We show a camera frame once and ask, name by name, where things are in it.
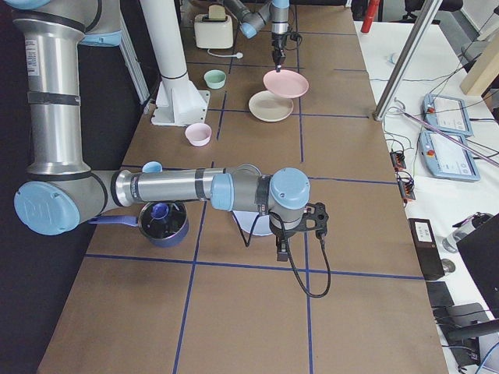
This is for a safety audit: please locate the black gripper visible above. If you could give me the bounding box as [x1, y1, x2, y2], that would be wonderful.
[271, 34, 287, 72]
[269, 212, 290, 262]

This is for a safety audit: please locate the pink plate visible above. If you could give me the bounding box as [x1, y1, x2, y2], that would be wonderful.
[263, 69, 310, 99]

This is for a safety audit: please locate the blue plate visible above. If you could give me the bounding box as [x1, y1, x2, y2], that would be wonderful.
[233, 211, 272, 236]

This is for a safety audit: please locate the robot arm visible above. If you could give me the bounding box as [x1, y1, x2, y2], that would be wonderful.
[10, 1, 315, 255]
[221, 0, 290, 72]

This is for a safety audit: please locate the cream plate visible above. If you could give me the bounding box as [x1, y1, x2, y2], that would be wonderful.
[248, 90, 294, 122]

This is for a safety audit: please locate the green bowl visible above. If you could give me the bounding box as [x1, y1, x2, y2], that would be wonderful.
[203, 69, 226, 90]

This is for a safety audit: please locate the cream toaster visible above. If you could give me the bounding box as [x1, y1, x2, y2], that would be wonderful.
[193, 14, 234, 49]

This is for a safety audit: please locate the toast slice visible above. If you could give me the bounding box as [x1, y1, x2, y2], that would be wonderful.
[208, 4, 227, 22]

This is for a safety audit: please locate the pink bowl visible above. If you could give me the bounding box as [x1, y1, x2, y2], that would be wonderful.
[185, 123, 212, 146]

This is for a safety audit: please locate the dark blue saucepan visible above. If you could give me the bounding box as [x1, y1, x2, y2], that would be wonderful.
[88, 202, 189, 248]

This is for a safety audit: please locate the blue pot lid knob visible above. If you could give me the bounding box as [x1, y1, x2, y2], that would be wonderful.
[150, 203, 169, 220]

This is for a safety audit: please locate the black power box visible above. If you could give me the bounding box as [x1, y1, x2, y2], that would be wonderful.
[408, 218, 444, 281]

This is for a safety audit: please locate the orange connector board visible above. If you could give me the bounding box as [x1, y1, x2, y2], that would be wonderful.
[390, 150, 406, 171]

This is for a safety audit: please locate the light blue cup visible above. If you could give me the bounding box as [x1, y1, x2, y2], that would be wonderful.
[141, 161, 163, 173]

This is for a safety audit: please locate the far teach pendant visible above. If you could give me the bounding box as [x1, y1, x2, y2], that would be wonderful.
[422, 93, 473, 137]

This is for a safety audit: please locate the teach pendant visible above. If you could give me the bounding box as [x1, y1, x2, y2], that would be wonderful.
[422, 93, 473, 137]
[419, 130, 480, 182]

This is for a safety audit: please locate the near teach pendant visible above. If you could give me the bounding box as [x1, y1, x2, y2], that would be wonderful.
[419, 130, 480, 182]

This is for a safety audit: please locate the wooden board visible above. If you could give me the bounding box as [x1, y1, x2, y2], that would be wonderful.
[460, 36, 499, 96]

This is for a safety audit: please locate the black camera cable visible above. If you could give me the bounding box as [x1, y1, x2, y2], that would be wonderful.
[238, 212, 333, 300]

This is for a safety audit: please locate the white toaster cable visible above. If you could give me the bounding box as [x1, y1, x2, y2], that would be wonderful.
[206, 47, 244, 60]

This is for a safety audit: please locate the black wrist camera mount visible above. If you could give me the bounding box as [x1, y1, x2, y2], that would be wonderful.
[302, 203, 329, 239]

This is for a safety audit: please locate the white mounting post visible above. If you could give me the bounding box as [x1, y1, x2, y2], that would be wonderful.
[140, 0, 210, 126]

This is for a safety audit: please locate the aluminium frame post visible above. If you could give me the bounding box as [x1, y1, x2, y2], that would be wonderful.
[373, 0, 443, 122]

